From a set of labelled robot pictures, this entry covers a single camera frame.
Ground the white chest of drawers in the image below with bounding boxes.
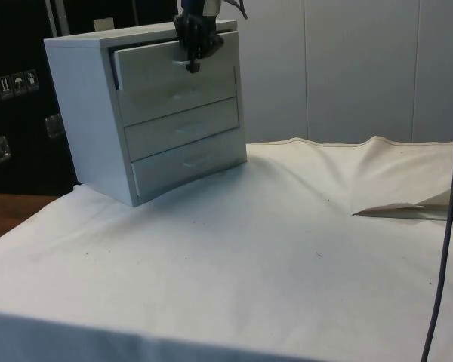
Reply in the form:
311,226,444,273
43,20,249,207

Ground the black cabinet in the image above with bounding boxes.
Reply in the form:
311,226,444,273
0,0,182,195

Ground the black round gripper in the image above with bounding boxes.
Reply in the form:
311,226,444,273
173,0,226,75

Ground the pale locker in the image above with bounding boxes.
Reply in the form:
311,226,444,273
413,0,453,144
304,0,415,145
215,0,307,144

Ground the white drawer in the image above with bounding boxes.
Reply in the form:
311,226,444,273
111,30,240,94

